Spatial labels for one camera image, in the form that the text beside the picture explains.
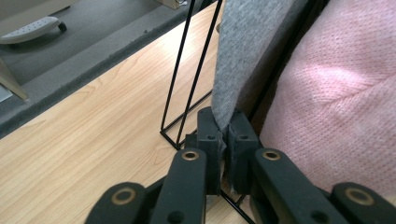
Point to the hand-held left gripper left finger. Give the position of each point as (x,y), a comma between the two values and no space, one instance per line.
(211,146)

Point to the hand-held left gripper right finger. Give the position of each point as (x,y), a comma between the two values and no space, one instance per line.
(243,149)

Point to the grey knit beanie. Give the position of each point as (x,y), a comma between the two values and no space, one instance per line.
(246,53)

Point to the pink knit beanie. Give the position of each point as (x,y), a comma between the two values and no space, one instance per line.
(336,102)

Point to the footrest with caster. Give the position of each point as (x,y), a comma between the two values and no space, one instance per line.
(31,29)

